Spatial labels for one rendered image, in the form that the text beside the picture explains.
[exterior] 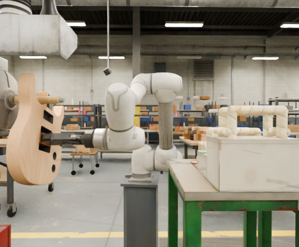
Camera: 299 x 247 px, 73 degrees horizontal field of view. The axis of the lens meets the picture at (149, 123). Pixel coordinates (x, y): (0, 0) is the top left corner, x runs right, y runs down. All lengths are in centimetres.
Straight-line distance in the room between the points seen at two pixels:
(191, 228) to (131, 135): 39
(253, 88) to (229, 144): 1288
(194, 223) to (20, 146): 64
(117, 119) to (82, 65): 1212
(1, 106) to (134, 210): 110
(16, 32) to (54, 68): 1248
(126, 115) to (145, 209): 100
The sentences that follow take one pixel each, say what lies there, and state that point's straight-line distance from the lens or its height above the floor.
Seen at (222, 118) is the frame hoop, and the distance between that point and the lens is 80.
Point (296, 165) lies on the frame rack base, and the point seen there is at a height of 101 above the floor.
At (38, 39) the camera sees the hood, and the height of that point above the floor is 144.
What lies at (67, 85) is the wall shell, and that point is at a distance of 1289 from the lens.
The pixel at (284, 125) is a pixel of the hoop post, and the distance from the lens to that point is 80.
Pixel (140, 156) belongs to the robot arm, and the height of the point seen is 89.
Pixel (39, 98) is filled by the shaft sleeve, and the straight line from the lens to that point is 96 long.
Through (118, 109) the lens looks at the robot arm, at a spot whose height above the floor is 120.
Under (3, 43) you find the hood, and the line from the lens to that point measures 90.
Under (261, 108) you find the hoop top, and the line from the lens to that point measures 76.
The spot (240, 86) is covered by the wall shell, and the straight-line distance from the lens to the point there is 1325.
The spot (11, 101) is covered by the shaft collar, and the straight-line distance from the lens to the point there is 101.
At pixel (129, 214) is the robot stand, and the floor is 47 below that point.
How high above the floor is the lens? 116
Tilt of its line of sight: 1 degrees down
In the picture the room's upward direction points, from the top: straight up
